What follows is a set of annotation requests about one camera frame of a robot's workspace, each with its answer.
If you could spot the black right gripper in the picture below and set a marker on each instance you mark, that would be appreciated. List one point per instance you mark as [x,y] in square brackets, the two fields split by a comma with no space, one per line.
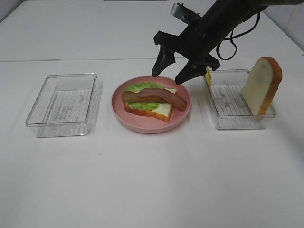
[201,36]

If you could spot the yellow cheese slice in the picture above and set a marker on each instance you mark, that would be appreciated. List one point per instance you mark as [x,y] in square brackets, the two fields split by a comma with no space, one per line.
[208,77]

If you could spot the bacon strip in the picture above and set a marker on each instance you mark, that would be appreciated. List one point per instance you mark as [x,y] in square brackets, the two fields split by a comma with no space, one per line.
[161,95]
[129,96]

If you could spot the green lettuce leaf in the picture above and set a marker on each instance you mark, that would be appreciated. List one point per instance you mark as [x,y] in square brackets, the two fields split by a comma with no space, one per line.
[144,106]

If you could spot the bread slice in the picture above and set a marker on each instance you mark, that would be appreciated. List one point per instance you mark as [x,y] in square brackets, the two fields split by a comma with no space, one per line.
[262,84]
[163,112]

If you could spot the pink round plate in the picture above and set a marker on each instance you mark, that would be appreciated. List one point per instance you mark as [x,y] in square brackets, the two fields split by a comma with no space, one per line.
[144,124]

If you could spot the right clear plastic tray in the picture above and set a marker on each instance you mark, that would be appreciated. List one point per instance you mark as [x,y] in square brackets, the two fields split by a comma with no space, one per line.
[228,109]

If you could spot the clear plastic tray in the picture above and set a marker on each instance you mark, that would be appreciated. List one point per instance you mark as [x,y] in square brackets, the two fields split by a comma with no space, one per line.
[228,109]
[66,105]

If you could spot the left clear plastic tray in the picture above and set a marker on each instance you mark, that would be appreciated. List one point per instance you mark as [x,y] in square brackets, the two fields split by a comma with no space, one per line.
[66,105]

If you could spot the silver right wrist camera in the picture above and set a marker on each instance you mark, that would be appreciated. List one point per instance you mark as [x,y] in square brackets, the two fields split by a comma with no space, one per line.
[184,14]

